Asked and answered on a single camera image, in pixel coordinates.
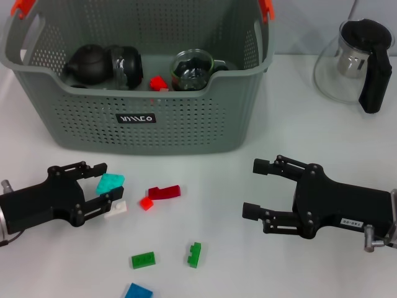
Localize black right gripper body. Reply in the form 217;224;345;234
293;163;391;240

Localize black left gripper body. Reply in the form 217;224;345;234
0;167;87;235

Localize teal square toy plate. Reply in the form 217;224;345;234
96;173;125;196

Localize green stepped toy brick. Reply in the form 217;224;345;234
186;242;202;268

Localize blue square toy plate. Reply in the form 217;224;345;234
123;282;154;298

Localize large red toy brick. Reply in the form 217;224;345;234
149;76;168;92

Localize grey perforated storage basket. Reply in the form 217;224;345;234
0;0;277;155

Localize small red toy brick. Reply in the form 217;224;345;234
139;197;155;212

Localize dark red toy brick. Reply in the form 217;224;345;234
148;184;181;201

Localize green rectangular toy brick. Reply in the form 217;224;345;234
130;251;156;269

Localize black clay teapot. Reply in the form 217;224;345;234
63;43;113;85

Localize left gripper plug cable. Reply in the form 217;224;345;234
0;179;23;248

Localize gripper plug cable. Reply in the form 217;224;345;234
0;179;23;248
362;223;397;253

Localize right gripper plug cable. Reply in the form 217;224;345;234
362;223;397;253

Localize glass carafe black handle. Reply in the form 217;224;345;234
313;18;395;115

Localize orange basket carry handle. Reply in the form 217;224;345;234
11;0;277;23

